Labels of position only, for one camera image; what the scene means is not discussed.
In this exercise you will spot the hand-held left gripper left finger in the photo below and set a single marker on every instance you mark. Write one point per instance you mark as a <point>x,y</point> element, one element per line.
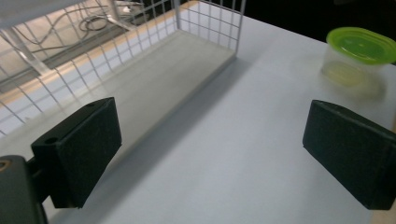
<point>84,152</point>

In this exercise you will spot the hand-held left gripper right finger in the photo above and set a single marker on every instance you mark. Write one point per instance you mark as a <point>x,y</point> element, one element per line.
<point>351,152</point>

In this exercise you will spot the clear container with green lid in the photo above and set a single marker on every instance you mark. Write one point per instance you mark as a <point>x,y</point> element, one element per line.
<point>358,62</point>

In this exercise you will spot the white desk frame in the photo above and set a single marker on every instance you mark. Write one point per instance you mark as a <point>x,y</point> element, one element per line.
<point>21,51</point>

